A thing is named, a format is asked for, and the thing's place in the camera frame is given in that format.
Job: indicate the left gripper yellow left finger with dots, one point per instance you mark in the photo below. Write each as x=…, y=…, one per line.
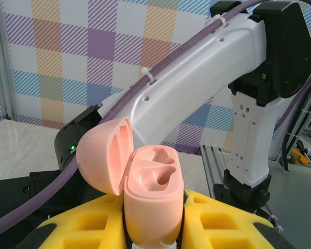
x=93, y=233

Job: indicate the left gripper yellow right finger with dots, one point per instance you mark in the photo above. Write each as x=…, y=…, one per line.
x=217, y=233

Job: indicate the pink earbud charging case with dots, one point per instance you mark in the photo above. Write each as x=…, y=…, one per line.
x=155, y=207

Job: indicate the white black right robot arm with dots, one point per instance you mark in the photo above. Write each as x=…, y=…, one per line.
x=197, y=77

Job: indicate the yellow black hand tool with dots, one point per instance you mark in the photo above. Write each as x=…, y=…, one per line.
x=299, y=155

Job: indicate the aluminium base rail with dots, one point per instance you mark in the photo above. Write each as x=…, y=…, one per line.
x=210, y=166

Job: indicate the aluminium frame post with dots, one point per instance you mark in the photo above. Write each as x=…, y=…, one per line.
x=5, y=77

